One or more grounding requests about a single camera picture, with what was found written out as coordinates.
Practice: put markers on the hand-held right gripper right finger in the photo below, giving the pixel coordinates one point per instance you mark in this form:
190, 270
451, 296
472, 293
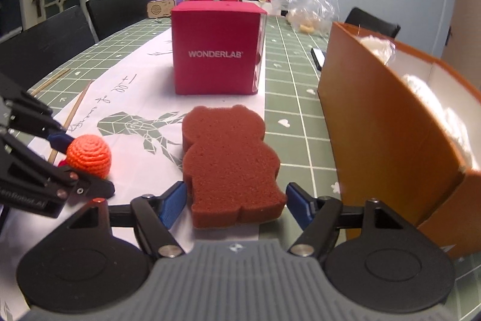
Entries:
300, 202

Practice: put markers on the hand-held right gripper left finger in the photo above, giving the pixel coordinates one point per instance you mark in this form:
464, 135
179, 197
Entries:
171, 206

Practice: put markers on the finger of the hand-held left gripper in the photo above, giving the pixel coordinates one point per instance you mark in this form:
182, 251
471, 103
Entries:
94, 188
60, 142

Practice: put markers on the orange crochet fruit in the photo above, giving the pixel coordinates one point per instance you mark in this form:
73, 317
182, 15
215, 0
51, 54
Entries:
88, 155

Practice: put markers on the brown bear-shaped sponge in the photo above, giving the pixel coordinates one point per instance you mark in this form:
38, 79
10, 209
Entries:
229, 170

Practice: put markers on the orange cardboard box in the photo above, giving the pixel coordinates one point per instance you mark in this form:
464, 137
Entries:
375, 125

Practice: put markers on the white ribbon-tied bundle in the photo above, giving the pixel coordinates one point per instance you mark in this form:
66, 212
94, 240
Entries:
375, 44

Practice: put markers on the black chair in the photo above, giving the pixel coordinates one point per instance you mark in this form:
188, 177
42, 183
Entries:
372, 22
120, 12
45, 42

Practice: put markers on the white printed table runner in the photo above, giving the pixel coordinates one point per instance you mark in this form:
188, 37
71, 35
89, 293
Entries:
150, 61

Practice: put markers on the black smartphone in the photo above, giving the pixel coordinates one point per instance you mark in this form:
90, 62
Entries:
318, 59

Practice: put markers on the cream small radio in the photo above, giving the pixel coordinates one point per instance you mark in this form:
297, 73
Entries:
161, 9

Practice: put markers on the red cube box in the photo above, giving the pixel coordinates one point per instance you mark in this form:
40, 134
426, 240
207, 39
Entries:
210, 35

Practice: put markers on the light wooden door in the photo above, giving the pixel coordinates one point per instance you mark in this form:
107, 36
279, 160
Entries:
466, 5

